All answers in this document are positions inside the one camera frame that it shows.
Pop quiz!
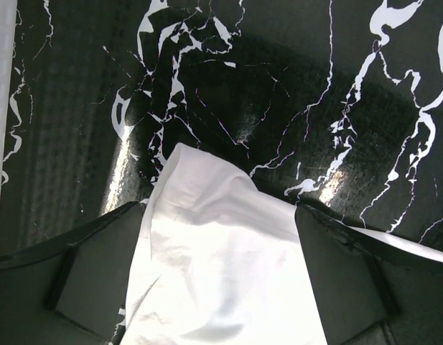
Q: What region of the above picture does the black marble pattern mat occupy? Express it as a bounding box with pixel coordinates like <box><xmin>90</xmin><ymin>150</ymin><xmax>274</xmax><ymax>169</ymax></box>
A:
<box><xmin>0</xmin><ymin>1</ymin><xmax>443</xmax><ymax>254</ymax></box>

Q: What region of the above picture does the white printed t shirt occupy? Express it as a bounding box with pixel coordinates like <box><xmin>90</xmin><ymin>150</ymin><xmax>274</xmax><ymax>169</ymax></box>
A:
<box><xmin>122</xmin><ymin>143</ymin><xmax>326</xmax><ymax>344</ymax></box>

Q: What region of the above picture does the white plastic basket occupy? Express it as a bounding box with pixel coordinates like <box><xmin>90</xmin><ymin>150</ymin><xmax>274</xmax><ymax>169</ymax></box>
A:
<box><xmin>0</xmin><ymin>0</ymin><xmax>19</xmax><ymax>258</ymax></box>

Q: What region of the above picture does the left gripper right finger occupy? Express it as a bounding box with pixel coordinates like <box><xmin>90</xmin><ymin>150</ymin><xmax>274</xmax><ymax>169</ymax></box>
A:
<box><xmin>295</xmin><ymin>204</ymin><xmax>443</xmax><ymax>344</ymax></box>

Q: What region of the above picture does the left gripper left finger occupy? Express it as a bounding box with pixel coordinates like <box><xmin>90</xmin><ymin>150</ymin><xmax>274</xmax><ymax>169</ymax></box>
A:
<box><xmin>0</xmin><ymin>202</ymin><xmax>144</xmax><ymax>344</ymax></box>

